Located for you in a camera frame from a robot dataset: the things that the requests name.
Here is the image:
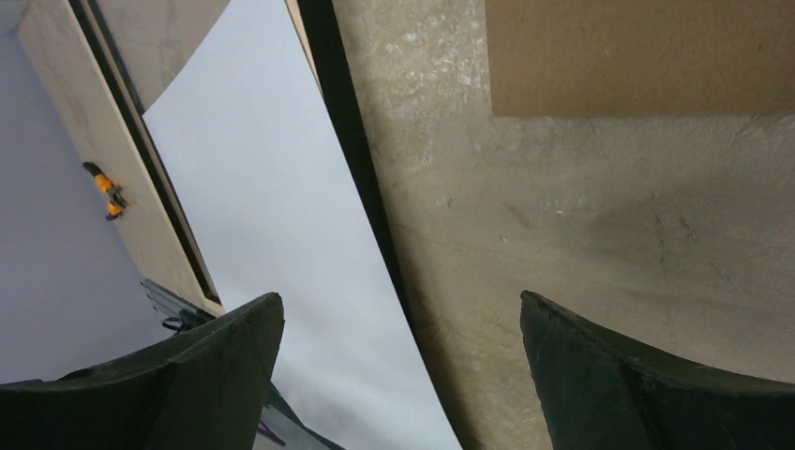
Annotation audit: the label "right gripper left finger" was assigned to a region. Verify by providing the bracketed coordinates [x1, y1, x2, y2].
[1, 293, 285, 449]

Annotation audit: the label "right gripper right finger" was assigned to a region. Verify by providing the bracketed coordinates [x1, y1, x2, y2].
[520, 291, 794, 449]

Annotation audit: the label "printed photo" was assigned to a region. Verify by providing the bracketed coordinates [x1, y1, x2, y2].
[144, 1, 459, 449]

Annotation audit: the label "black wooden picture frame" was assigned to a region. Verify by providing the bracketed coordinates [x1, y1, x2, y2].
[17, 0, 486, 450]

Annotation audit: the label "clear acrylic sheet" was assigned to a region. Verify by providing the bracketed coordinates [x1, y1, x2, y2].
[97, 0, 229, 110]

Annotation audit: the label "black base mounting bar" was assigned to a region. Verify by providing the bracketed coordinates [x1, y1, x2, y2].
[253, 383, 342, 450]

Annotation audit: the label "brown backing board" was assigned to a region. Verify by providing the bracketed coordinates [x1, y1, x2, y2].
[485, 1, 794, 117]

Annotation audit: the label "aluminium rail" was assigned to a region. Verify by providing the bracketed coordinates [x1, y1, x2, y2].
[140, 278, 215, 334]

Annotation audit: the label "orange handled pliers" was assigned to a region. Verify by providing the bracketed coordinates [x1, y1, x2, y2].
[82, 161, 128, 221]

